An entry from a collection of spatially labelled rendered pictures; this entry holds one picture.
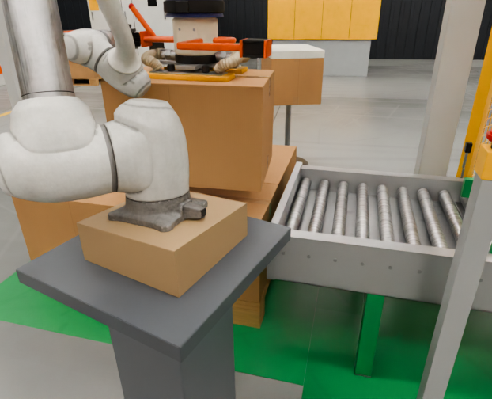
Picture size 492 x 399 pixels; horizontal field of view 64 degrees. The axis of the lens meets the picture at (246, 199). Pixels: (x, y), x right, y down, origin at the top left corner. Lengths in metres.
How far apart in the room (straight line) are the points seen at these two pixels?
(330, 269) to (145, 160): 0.80
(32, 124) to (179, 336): 0.49
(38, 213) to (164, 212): 1.22
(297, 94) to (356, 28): 5.71
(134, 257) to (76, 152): 0.25
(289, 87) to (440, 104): 1.15
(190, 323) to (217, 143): 0.82
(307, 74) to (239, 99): 1.79
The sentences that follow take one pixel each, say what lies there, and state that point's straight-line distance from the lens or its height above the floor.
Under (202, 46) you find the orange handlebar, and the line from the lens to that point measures 1.35.
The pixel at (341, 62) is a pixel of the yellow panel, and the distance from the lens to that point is 8.89.
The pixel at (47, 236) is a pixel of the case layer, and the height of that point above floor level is 0.33.
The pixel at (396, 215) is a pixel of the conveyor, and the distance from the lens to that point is 1.82.
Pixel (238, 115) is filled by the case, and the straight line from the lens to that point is 1.43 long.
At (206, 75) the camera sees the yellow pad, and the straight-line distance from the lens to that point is 1.50.
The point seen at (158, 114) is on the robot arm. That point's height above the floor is 1.10.
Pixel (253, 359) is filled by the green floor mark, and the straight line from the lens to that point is 1.75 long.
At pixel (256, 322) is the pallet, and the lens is 1.85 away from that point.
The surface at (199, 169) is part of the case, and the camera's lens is 1.53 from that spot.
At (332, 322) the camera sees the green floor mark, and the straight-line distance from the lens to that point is 1.93.
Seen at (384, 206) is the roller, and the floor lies 0.55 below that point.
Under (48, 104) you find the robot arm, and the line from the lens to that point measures 0.86.
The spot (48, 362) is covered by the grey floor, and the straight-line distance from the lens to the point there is 1.94.
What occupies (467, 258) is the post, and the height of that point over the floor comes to 0.71.
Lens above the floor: 1.30
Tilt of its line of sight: 26 degrees down
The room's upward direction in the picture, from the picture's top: 1 degrees counter-clockwise
